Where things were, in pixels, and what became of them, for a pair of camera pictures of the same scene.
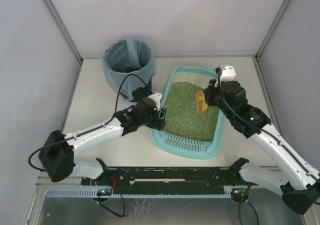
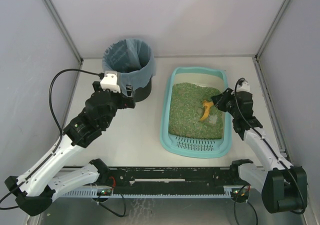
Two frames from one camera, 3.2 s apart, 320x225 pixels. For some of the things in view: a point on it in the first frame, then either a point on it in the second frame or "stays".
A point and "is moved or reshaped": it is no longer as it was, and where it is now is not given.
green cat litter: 182,121 stays
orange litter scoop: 201,105 → 207,105
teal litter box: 177,145 is moved or reshaped
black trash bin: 139,93 stays
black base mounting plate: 166,180 stays
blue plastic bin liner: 127,64 stays
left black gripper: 161,118 → 128,98
